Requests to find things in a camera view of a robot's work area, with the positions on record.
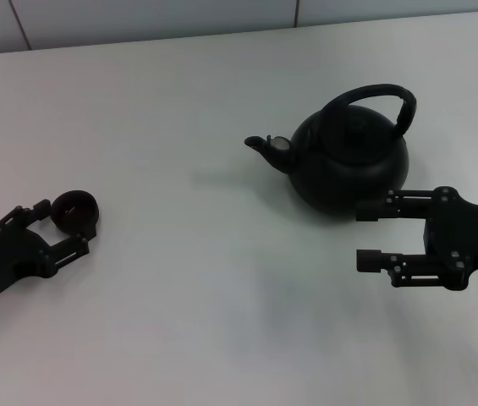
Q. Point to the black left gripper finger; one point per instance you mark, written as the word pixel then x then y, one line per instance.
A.
pixel 42 207
pixel 73 249

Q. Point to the dark brown teacup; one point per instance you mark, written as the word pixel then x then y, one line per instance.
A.
pixel 75 209

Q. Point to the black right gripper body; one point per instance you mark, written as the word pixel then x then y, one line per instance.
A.
pixel 475 237

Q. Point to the black round teapot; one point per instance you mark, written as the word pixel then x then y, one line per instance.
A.
pixel 348 177

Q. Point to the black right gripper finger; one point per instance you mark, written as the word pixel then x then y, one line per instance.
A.
pixel 369 261
pixel 367 212

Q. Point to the black teapot lid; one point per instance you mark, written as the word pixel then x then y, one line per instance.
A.
pixel 355 135

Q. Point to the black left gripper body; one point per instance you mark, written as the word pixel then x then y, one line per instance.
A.
pixel 6 258

